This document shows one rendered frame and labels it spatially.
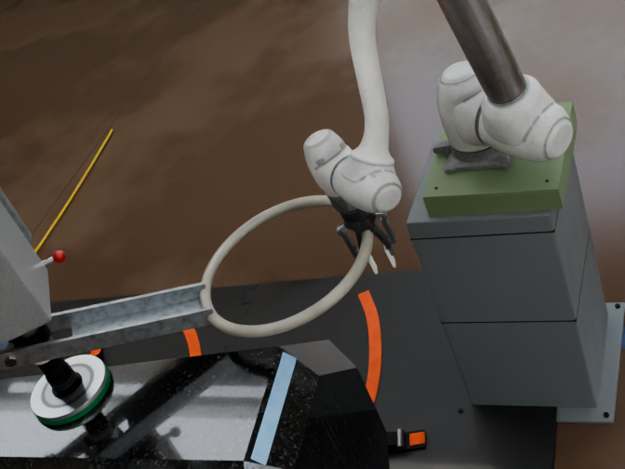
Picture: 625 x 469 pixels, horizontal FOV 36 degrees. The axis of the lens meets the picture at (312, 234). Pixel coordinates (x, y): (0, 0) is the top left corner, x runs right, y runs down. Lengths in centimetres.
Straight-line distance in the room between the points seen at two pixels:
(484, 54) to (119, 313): 112
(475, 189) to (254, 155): 235
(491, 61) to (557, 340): 97
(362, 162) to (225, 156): 280
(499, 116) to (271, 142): 259
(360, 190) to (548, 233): 67
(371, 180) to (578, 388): 120
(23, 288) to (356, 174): 80
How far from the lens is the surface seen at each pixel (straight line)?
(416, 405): 328
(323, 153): 225
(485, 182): 262
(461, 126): 256
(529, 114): 239
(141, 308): 257
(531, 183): 258
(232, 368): 244
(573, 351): 295
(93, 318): 257
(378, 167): 215
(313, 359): 251
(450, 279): 281
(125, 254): 460
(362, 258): 237
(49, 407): 261
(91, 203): 511
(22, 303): 233
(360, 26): 223
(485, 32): 224
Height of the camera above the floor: 243
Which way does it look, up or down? 36 degrees down
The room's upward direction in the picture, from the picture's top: 24 degrees counter-clockwise
